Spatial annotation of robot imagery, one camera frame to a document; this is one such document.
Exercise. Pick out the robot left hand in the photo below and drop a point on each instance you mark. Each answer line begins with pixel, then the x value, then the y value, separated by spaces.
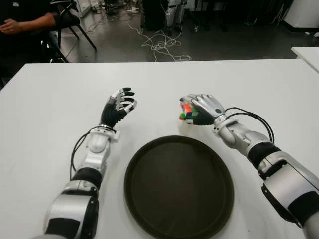
pixel 111 115

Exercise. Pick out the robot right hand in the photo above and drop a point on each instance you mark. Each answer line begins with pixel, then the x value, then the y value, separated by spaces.
pixel 209 107

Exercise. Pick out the multicolour Rubik's cube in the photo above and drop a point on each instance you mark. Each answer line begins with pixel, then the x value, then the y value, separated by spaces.
pixel 188 110

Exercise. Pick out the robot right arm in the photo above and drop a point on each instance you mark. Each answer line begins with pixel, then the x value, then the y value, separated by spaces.
pixel 286 179

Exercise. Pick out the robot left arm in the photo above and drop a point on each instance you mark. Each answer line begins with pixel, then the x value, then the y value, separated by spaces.
pixel 74 199

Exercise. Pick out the round dark brown plate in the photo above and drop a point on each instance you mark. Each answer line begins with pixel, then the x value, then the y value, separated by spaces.
pixel 178 189

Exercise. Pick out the white humanoid robot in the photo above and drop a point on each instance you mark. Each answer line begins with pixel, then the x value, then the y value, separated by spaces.
pixel 172 15

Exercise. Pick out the black metal chair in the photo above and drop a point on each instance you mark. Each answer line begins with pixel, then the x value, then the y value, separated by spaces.
pixel 68 22

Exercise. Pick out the black cabinet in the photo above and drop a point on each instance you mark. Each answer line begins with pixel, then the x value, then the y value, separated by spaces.
pixel 153 15

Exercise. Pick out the white side table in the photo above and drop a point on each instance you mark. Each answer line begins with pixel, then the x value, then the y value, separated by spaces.
pixel 307 56

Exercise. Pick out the white cabinet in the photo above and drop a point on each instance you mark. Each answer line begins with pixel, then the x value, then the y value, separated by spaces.
pixel 302 12

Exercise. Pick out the seated person black shirt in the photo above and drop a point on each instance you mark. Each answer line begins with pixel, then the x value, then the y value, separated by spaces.
pixel 27 10

